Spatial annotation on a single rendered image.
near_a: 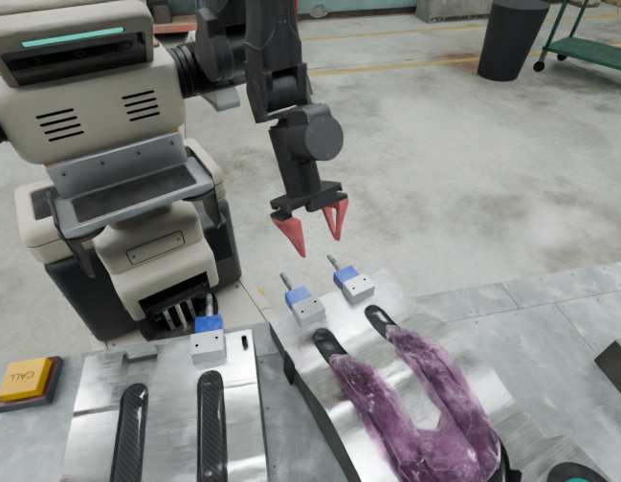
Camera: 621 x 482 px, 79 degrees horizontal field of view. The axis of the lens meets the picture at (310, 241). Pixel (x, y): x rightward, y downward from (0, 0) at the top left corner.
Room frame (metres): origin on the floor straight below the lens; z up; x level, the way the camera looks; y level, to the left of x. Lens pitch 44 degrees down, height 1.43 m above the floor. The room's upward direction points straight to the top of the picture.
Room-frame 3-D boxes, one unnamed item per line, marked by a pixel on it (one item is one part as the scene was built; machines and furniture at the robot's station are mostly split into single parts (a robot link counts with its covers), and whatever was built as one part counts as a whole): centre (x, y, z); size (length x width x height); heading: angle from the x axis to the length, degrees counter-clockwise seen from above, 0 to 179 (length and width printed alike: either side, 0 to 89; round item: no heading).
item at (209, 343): (0.35, 0.17, 0.89); 0.13 x 0.05 x 0.05; 12
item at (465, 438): (0.23, -0.15, 0.90); 0.26 x 0.18 x 0.08; 29
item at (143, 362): (0.29, 0.27, 0.87); 0.05 x 0.05 x 0.04; 11
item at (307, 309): (0.44, 0.02, 0.86); 0.13 x 0.05 x 0.05; 29
